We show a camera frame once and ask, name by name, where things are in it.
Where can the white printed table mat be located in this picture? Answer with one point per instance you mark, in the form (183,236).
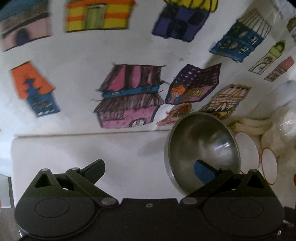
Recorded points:
(135,162)

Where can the white candle rear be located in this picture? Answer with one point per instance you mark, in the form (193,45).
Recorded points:
(255,123)

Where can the plastic bag of white rolls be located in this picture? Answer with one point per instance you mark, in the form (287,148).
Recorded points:
(280,137)

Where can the white red-rimmed bowl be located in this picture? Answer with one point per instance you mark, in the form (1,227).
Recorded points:
(249,157)
(269,166)

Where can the houses drawing paper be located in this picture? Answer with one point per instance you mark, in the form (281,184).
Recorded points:
(70,67)

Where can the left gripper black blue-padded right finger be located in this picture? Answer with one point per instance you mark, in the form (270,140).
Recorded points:
(210,177)

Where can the deep steel bowl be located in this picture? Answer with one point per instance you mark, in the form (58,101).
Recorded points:
(199,136)

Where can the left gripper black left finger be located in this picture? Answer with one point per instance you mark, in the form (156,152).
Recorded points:
(84,181)

